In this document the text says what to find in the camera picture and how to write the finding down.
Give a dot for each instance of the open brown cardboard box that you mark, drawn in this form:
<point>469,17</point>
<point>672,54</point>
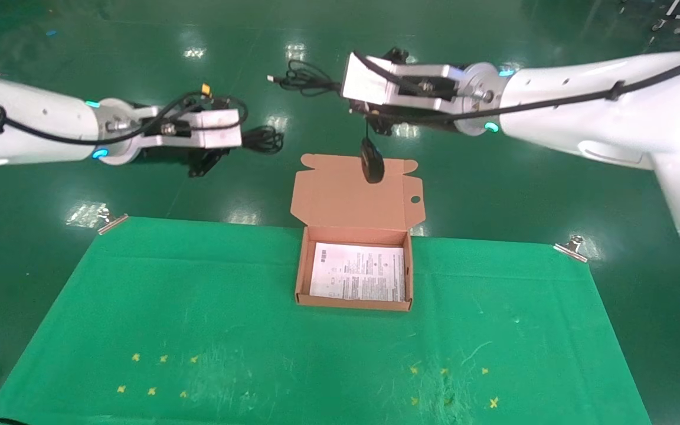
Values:
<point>340,200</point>

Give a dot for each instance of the metal binder clip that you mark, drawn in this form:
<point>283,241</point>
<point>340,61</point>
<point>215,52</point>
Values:
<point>572,249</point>
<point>113,222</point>

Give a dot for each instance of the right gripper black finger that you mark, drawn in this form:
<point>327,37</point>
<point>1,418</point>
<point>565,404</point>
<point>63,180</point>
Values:
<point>396,56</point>
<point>382,126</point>

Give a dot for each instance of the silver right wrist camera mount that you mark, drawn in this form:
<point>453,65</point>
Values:
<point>363,82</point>

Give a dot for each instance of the green table mat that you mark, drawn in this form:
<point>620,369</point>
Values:
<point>257,330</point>

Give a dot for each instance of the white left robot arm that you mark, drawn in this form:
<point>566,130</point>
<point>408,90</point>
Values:
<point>21,118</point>

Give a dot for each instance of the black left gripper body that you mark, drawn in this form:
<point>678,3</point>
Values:
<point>169,154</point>

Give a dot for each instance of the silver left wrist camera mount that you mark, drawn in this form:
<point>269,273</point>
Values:
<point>216,133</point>

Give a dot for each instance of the white printed manual sheet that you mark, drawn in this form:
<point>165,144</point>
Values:
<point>358,271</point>

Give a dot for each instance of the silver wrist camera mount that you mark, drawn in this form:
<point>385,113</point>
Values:
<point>363,82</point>
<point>216,133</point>

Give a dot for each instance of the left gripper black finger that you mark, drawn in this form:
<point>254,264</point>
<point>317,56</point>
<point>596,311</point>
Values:
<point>201,166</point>

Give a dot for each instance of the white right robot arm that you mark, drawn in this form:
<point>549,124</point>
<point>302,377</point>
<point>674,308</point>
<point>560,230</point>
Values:
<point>611,112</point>

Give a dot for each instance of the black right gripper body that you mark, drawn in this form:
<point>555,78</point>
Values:
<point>399,117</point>

